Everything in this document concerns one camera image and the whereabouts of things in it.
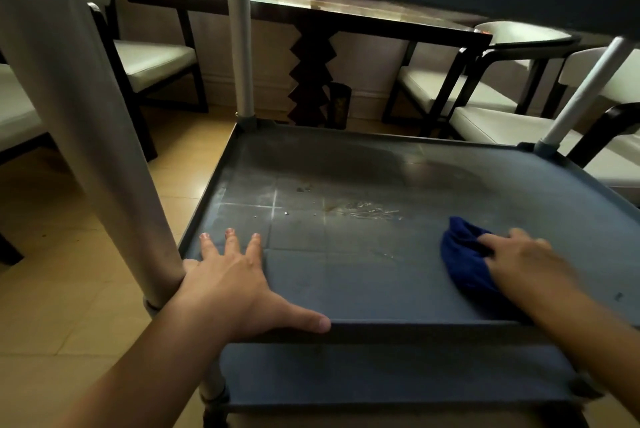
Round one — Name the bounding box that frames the person's right hand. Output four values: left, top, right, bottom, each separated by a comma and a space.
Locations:
477, 228, 583, 316

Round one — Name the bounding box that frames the person's left hand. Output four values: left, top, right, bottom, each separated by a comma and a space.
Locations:
172, 228, 332, 344

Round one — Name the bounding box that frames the blue cleaning cloth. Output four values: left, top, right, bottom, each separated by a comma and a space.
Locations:
440, 216, 531, 323

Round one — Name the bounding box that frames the grey plastic utility cart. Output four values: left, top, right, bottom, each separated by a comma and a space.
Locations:
0, 0, 640, 428

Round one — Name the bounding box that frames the person's right forearm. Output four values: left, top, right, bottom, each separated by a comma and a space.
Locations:
530, 290, 640, 421

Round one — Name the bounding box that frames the person's left forearm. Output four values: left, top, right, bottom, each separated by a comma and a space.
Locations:
52, 293, 238, 428

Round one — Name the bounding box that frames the scattered crumbs and dirt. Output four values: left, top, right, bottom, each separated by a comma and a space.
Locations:
294, 184, 405, 221

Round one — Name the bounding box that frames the small dark waste bin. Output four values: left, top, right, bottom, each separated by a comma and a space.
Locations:
327, 82, 353, 131

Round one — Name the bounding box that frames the white cushioned dark frame chair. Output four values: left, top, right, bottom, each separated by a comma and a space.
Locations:
442, 45, 640, 207
74, 0, 211, 163
381, 20, 583, 137
0, 50, 60, 267

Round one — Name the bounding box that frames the dark wooden zigzag pedestal table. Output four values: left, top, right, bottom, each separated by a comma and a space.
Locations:
107, 0, 494, 132

